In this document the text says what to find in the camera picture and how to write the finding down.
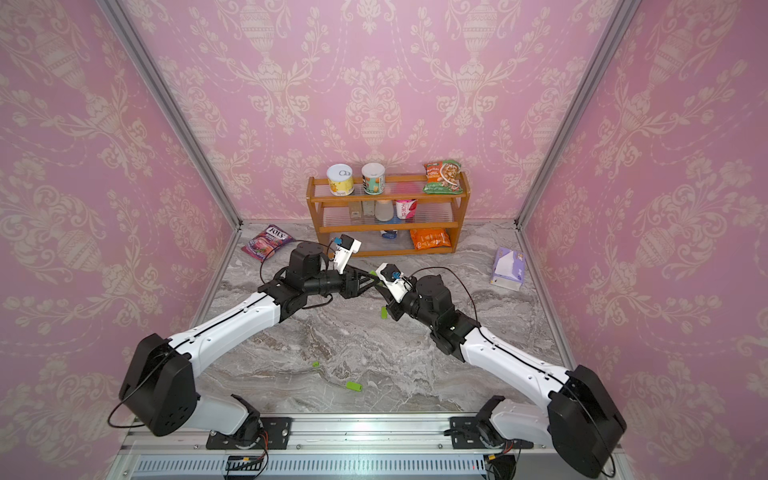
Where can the purple tissue pack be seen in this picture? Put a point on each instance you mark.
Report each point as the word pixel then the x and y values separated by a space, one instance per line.
pixel 508 271

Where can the pink white cup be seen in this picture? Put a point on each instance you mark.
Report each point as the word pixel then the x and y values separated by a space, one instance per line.
pixel 405 209

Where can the wooden shelf rack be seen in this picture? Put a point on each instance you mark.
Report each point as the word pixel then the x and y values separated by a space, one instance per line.
pixel 383 222

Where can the green red snack bag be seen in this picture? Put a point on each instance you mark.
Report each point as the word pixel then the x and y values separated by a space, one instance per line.
pixel 443 177

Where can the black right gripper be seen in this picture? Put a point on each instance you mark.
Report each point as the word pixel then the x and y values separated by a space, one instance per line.
pixel 396 309

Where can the green usb drive front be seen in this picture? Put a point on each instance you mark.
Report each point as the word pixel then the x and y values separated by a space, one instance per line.
pixel 353 386

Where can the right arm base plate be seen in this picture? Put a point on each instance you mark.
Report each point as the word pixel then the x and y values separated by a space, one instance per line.
pixel 471 433

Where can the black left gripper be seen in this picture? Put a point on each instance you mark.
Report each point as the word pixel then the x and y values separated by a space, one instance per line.
pixel 351 286

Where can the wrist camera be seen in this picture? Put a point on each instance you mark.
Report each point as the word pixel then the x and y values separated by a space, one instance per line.
pixel 310 258
pixel 391 277

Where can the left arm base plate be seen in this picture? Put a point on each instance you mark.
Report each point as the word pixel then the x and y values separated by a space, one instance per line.
pixel 268 433

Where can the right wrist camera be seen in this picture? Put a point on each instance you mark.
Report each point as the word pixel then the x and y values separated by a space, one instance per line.
pixel 391 277

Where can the yellow white can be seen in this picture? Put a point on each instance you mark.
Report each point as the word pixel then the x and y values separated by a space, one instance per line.
pixel 340 180

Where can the green white can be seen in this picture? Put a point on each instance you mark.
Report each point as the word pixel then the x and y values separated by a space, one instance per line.
pixel 373 178

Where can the aluminium front rail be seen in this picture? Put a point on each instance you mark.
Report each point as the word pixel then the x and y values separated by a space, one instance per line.
pixel 395 433

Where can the pink candy bag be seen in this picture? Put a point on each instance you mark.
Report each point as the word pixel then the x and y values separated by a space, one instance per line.
pixel 267 242

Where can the white bottle on shelf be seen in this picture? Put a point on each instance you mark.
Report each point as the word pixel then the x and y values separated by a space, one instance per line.
pixel 384 210

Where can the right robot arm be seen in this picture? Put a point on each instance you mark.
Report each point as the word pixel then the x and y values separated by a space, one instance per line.
pixel 579 419

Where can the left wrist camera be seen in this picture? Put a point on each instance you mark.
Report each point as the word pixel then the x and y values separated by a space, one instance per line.
pixel 310 258

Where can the orange chips bag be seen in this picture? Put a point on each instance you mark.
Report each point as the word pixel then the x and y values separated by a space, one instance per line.
pixel 430 238

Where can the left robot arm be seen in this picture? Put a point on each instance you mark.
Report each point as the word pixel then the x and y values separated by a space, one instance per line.
pixel 160 385

